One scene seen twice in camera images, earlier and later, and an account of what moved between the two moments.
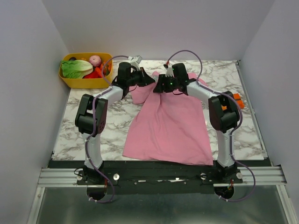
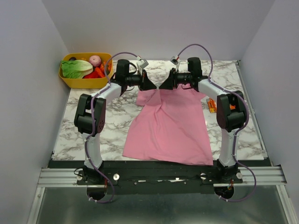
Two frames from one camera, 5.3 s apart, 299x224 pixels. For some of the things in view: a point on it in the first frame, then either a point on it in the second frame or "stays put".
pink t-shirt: (169, 127) stays put
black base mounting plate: (129, 178) stays put
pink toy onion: (95, 60) stays put
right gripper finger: (160, 86) -> (167, 84)
